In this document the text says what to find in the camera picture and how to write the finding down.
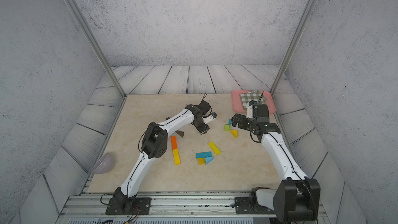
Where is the yellow long wooden block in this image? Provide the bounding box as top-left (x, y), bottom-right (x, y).
top-left (172, 148), bottom-right (181, 165)

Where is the light blue triangle block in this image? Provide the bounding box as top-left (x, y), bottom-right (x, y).
top-left (205, 157), bottom-right (214, 164)

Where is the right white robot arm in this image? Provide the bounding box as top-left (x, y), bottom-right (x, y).
top-left (232, 101), bottom-right (321, 223)

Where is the brown slanted wooden block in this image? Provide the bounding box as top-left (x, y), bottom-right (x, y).
top-left (175, 130), bottom-right (184, 138)

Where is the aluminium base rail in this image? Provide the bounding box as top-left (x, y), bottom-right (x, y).
top-left (57, 191), bottom-right (278, 224)

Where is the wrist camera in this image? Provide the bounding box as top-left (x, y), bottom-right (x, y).
top-left (246, 100), bottom-right (258, 119)
top-left (198, 100), bottom-right (217, 124)

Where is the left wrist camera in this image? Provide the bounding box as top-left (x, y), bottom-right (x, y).
top-left (198, 100), bottom-right (217, 124)

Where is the left aluminium frame post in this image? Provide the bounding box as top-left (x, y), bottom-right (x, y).
top-left (64, 0), bottom-right (126, 100)

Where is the lilac bowl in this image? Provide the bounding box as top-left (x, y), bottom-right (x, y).
top-left (91, 153), bottom-right (115, 174)

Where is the pink tray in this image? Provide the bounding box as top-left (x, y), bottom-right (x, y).
top-left (231, 90), bottom-right (276, 114)

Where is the lime green long block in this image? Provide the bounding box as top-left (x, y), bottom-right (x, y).
top-left (208, 142), bottom-right (221, 155)

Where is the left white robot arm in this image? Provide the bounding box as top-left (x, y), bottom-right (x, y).
top-left (108, 104), bottom-right (217, 209)

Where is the orange long wooden block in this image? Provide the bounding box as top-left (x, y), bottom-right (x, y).
top-left (171, 136), bottom-right (178, 150)

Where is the green checkered cloth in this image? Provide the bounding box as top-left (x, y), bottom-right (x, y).
top-left (240, 90), bottom-right (267, 110)

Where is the aluminium frame post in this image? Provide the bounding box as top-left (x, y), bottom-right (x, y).
top-left (271, 0), bottom-right (317, 95)
top-left (64, 0), bottom-right (126, 100)

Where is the yellow triangle wooden block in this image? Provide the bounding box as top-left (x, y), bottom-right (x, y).
top-left (230, 130), bottom-right (238, 139)

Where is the teal long wooden block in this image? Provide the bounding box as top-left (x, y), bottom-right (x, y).
top-left (196, 151), bottom-right (212, 159)

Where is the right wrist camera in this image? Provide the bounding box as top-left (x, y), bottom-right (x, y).
top-left (246, 100), bottom-right (258, 119)

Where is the right aluminium frame post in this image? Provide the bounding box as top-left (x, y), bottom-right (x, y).
top-left (271, 0), bottom-right (317, 95)

